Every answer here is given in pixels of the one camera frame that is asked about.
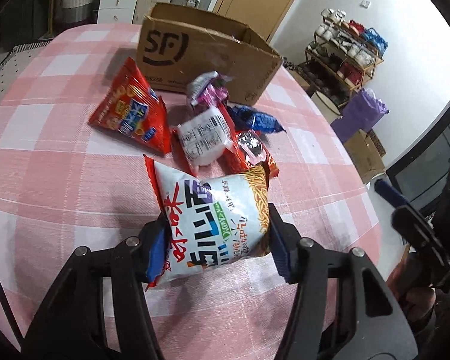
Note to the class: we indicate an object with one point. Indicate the red packet black label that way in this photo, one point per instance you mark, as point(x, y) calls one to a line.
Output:
point(249, 148)

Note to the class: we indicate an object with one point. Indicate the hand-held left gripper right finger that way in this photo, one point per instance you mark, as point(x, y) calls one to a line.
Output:
point(281, 255)

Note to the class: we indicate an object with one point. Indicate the wall light switch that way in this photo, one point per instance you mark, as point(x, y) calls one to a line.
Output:
point(365, 4)

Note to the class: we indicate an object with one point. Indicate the pink checked tablecloth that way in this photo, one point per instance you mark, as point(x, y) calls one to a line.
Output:
point(60, 165)

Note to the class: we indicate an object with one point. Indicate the silver purple snack packet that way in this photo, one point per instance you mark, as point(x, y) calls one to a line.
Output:
point(208, 88)

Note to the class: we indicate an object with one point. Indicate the brown paper bag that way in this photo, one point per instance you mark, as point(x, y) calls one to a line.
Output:
point(363, 157)

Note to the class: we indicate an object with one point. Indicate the wooden door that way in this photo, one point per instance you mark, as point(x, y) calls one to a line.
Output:
point(255, 0)

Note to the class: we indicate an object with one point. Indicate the red white small packet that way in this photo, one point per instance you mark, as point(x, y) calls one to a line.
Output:
point(202, 135)

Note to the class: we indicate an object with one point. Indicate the white drawer cabinet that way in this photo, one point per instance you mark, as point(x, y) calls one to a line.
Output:
point(118, 2)

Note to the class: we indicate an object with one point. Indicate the white noodle snack bag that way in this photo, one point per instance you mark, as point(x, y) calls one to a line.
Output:
point(210, 225)

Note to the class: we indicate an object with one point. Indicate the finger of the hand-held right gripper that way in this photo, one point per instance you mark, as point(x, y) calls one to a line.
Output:
point(427, 247)
point(390, 192)

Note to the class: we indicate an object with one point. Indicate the wooden shoe rack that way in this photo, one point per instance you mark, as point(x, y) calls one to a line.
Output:
point(333, 78)

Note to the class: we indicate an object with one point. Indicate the red chip bag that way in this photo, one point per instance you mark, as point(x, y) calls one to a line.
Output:
point(127, 108)

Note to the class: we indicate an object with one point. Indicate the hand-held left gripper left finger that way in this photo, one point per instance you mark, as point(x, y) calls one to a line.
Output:
point(157, 251)

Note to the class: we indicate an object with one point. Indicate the blue snack packet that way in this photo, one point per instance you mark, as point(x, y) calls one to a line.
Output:
point(262, 120)

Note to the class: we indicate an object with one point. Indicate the purple bag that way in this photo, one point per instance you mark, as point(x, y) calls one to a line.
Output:
point(360, 116)

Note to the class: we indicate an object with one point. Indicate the cream waste bin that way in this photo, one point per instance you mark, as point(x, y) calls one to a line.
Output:
point(328, 105)

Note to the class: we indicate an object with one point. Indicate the rows of stored sneakers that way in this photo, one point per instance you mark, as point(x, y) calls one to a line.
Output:
point(354, 45)

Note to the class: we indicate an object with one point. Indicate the dark glass panel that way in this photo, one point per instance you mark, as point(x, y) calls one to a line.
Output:
point(427, 168)

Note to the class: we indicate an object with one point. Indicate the cardboard box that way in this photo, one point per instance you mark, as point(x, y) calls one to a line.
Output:
point(225, 48)

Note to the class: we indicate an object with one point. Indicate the grey white laundry basket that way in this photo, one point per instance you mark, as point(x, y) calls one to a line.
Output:
point(77, 5)

